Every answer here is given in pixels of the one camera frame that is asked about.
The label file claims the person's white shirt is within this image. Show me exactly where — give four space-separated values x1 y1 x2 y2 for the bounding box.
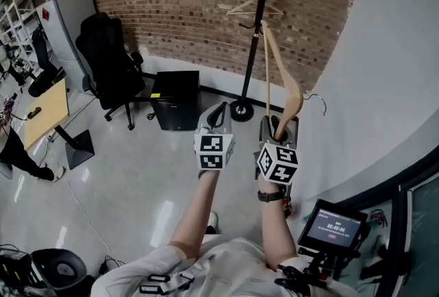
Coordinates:
91 237 361 297

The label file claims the white shelving unit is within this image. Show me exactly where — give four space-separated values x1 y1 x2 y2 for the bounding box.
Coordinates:
0 0 49 67

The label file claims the black coat rack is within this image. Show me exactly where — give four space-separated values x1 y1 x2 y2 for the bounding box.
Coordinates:
228 0 298 123

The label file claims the small black monitor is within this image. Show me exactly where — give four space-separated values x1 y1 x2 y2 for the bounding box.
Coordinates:
296 198 372 257

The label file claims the black cable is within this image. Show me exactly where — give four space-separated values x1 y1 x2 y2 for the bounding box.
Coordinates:
98 254 128 276

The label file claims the wooden hanger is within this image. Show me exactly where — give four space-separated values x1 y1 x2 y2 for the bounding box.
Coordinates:
225 0 285 17
261 19 328 139

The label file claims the black glass door frame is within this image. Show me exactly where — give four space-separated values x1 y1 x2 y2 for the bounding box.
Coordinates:
338 151 439 297

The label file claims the wooden standing desk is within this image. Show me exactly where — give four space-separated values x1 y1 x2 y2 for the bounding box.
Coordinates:
23 78 95 171

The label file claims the person's right forearm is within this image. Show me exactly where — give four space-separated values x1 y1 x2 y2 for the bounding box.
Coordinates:
257 175 298 271

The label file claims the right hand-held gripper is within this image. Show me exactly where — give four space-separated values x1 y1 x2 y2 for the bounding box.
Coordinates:
253 115 299 186

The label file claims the slim black office chair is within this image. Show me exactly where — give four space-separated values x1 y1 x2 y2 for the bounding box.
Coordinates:
27 27 67 98

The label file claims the black monitor mount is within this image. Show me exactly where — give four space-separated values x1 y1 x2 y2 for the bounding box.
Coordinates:
274 247 365 290

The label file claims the black wristwatch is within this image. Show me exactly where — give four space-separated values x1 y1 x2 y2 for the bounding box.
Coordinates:
257 189 287 202

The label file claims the person's left forearm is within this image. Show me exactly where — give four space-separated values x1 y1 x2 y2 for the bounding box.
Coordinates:
170 170 220 261

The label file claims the black backpack rig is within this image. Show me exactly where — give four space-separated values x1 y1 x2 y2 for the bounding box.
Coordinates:
0 243 46 297

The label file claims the white refrigerator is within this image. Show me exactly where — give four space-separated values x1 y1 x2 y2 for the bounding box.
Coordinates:
36 0 99 84

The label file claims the black computer tower case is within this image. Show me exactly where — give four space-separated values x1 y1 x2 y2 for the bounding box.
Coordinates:
150 70 201 132

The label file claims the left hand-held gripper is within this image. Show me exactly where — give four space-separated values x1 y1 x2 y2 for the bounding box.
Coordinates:
193 102 237 171

